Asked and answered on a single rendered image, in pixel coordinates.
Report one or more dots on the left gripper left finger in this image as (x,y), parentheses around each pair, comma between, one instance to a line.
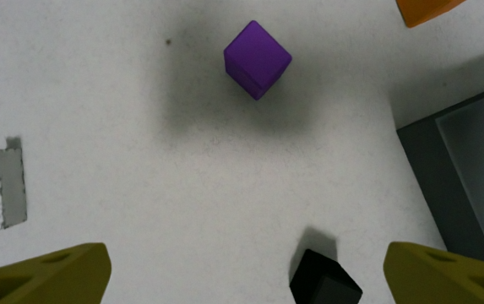
(73,275)

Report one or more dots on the purple block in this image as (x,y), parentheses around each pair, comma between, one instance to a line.
(255,60)

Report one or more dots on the dark grey square basket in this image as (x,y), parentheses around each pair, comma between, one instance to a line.
(433,151)

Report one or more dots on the orange block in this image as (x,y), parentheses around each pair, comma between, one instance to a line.
(416,12)

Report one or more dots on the black block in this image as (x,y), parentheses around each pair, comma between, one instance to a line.
(321,280)

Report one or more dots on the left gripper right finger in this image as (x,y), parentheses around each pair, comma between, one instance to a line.
(417,274)

